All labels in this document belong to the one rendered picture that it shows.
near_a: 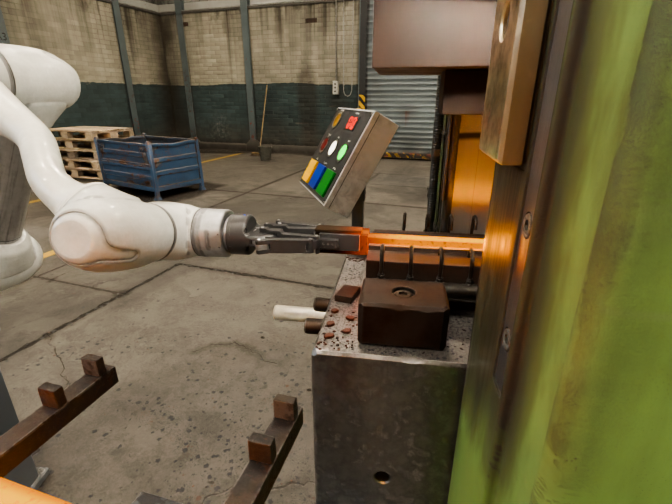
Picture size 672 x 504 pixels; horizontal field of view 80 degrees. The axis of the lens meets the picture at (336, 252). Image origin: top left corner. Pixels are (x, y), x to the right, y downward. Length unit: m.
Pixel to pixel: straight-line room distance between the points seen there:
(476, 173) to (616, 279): 0.67
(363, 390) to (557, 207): 0.38
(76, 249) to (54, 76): 0.65
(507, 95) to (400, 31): 0.28
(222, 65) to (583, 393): 10.17
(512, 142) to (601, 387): 0.18
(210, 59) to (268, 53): 1.48
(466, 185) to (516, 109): 0.55
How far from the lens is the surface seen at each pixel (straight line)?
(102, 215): 0.62
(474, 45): 0.60
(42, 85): 1.19
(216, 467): 1.68
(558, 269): 0.29
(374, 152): 1.10
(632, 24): 0.25
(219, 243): 0.74
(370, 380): 0.57
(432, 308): 0.54
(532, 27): 0.35
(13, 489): 0.38
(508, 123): 0.34
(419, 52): 0.60
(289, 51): 9.48
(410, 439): 0.64
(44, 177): 0.76
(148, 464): 1.77
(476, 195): 0.89
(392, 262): 0.64
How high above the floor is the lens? 1.24
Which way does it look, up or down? 21 degrees down
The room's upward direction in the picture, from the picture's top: straight up
